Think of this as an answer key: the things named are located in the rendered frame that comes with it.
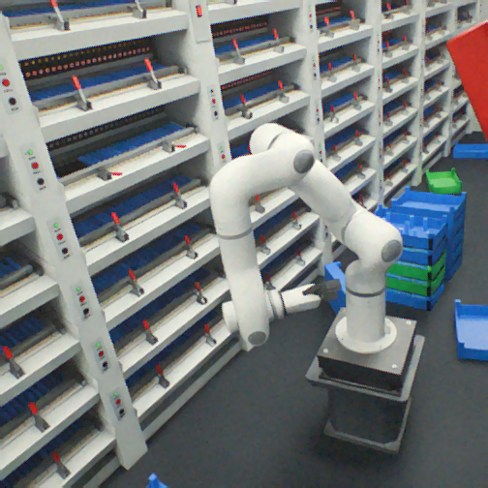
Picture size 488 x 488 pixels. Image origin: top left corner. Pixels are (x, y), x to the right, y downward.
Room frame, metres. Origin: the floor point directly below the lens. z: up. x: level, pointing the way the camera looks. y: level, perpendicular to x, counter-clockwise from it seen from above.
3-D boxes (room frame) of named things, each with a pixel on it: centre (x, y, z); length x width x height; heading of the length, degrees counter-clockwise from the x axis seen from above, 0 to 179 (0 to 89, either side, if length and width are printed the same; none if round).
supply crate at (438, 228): (1.95, -0.74, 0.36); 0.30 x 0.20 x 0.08; 49
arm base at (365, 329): (1.23, -0.33, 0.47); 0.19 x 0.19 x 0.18
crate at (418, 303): (1.95, -0.74, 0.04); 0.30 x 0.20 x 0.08; 49
